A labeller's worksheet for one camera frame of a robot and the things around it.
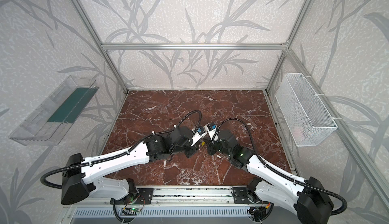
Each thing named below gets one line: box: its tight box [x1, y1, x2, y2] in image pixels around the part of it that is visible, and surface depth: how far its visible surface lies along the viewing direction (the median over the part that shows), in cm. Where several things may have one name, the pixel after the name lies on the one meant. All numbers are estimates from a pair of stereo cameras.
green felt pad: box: [47, 87, 100, 124], surface depth 69 cm
